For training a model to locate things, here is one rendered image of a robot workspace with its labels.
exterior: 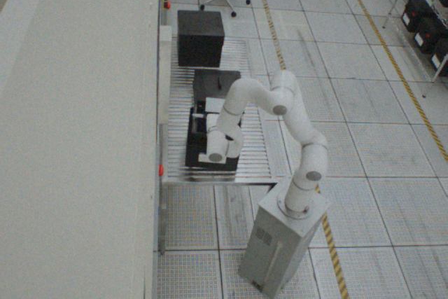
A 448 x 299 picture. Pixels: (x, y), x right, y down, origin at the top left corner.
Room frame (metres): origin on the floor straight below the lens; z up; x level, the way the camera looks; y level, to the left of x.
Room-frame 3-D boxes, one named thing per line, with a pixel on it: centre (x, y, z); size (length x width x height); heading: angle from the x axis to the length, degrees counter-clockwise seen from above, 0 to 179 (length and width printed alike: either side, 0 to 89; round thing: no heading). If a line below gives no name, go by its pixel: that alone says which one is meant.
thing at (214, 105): (1.62, 0.06, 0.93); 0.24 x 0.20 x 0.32; 96
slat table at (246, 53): (2.05, 0.12, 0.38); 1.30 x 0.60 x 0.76; 12
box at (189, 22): (2.45, 0.28, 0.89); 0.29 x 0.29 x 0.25; 14
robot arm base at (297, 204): (1.36, -0.40, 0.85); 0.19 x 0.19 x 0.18
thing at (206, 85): (2.05, 0.09, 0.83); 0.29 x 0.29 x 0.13; 14
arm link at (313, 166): (1.33, -0.40, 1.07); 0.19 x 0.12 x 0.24; 177
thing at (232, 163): (1.62, 0.06, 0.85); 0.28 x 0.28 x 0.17; 6
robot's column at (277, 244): (1.36, -0.40, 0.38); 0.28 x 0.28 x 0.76; 57
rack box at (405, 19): (4.40, -1.80, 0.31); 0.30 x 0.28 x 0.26; 9
